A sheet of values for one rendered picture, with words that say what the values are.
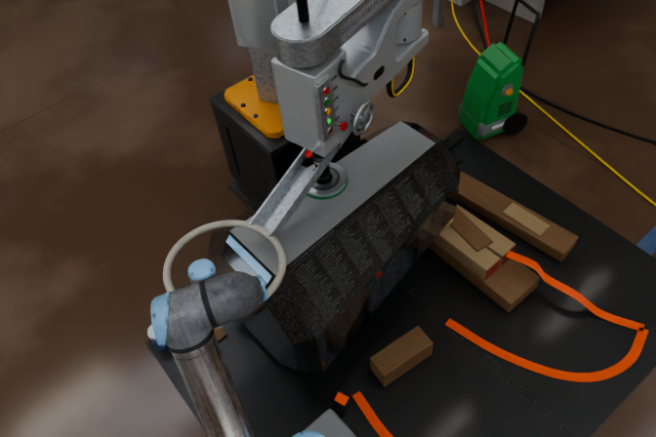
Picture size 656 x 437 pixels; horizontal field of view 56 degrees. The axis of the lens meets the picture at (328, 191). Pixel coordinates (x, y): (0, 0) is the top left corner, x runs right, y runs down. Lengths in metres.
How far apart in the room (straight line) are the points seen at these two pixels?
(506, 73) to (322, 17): 1.86
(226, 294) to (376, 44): 1.46
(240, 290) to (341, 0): 1.28
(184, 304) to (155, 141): 3.10
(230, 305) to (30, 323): 2.49
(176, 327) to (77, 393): 2.07
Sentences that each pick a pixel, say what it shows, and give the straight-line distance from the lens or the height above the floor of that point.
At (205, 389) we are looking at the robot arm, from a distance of 1.61.
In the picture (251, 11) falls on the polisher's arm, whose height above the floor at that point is 1.39.
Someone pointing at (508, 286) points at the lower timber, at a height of 0.11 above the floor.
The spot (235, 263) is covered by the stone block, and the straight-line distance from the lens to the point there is 2.74.
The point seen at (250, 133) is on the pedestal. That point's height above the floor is 0.74.
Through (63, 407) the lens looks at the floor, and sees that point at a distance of 3.54.
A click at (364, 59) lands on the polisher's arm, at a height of 1.38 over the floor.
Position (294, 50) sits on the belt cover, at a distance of 2.24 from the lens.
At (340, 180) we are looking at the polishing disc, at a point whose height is 0.83.
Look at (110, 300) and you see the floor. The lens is 3.76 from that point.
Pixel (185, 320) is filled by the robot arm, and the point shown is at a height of 1.69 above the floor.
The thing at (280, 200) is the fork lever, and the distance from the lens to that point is 2.68.
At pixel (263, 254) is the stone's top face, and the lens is 2.66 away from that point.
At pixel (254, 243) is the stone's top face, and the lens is 2.70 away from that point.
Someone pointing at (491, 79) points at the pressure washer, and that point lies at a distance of 3.97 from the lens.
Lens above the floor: 2.93
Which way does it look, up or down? 48 degrees down
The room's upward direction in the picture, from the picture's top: 7 degrees counter-clockwise
